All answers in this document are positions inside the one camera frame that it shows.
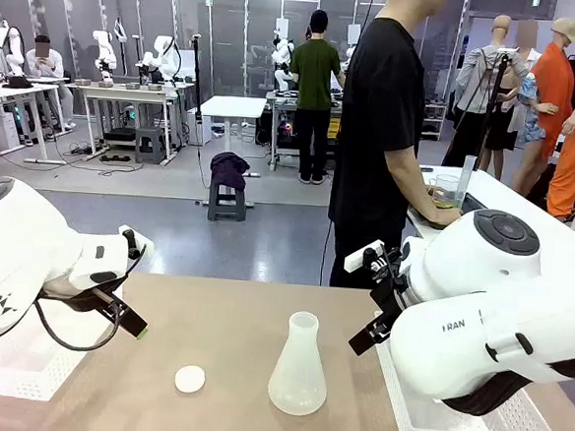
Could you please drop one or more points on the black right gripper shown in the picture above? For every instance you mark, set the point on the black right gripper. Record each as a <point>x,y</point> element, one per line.
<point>393,292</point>

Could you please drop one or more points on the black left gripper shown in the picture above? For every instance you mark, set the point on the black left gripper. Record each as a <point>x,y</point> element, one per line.
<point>106,302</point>

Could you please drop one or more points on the translucent plastic conical flask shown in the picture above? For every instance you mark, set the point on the translucent plastic conical flask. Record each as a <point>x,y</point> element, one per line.
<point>298,379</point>

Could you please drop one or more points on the round white flask cap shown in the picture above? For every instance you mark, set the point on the round white flask cap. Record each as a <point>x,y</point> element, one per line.
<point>189,379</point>

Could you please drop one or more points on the clear beaker with yellow liquid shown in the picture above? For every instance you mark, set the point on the clear beaker with yellow liquid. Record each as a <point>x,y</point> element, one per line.
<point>448,189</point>

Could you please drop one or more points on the clear plastic measuring cylinder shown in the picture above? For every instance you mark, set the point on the clear plastic measuring cylinder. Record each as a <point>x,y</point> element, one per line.
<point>467,179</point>

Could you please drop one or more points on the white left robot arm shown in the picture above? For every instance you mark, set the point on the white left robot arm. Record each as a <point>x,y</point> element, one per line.
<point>18,256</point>

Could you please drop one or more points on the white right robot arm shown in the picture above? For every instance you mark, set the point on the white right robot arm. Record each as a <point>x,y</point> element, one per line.
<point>457,336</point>

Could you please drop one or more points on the person's right forearm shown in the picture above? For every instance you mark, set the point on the person's right forearm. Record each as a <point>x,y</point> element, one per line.
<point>413,185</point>

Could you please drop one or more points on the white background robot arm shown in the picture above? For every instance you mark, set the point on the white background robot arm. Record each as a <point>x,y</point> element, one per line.
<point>105,50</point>
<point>163,56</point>
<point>282,60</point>
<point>13,43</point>

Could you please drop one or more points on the person's right hand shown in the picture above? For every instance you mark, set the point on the person's right hand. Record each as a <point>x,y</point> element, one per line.
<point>445,219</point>

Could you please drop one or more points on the person's left hand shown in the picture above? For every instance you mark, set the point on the person's left hand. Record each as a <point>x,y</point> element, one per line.
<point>434,190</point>

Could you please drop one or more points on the grey step stool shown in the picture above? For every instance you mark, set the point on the grey step stool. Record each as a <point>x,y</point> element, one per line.
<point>226,204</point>
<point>150,144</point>

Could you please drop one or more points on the black tray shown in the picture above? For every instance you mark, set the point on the black tray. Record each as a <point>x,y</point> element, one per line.
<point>473,204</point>

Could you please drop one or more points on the dark purple cloth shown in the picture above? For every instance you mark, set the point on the dark purple cloth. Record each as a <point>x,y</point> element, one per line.
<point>229,169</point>

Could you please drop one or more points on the white side table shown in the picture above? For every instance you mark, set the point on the white side table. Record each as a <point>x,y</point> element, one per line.
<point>516,197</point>

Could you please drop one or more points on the shoe shelf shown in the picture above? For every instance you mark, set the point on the shoe shelf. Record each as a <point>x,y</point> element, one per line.
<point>433,119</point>

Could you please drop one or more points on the person in black T-shirt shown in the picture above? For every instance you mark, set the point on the person in black T-shirt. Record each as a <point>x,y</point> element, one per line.
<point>379,108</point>

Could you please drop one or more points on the white desk with trays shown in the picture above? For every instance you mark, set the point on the white desk with trays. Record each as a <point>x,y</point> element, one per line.
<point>128,91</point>

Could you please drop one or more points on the white standing desk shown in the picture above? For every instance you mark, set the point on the white standing desk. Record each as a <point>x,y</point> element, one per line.
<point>233,107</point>

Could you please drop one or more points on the black pole stand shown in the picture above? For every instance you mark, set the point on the black pole stand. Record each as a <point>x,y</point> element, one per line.
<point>196,86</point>

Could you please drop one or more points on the person in green shirt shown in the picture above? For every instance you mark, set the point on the person in green shirt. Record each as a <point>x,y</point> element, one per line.
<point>314,74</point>

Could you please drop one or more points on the seated person in white shirt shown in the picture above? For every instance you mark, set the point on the seated person in white shirt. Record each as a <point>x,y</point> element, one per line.
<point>44,65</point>

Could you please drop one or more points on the mannequin in grey shirt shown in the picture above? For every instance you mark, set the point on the mannequin in grey shirt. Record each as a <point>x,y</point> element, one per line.
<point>479,81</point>

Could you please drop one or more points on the person in blue floral dress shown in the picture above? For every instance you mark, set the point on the person in blue floral dress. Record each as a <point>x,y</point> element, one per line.
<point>532,109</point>

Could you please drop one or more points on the mannequin in orange dress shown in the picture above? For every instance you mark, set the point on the mannequin in orange dress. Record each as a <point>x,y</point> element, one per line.
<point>553,86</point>

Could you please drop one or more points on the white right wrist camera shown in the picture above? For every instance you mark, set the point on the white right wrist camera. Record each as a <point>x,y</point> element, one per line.
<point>363,255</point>

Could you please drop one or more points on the black camera tripod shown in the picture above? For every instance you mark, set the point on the black camera tripod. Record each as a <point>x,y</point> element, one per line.
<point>493,92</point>

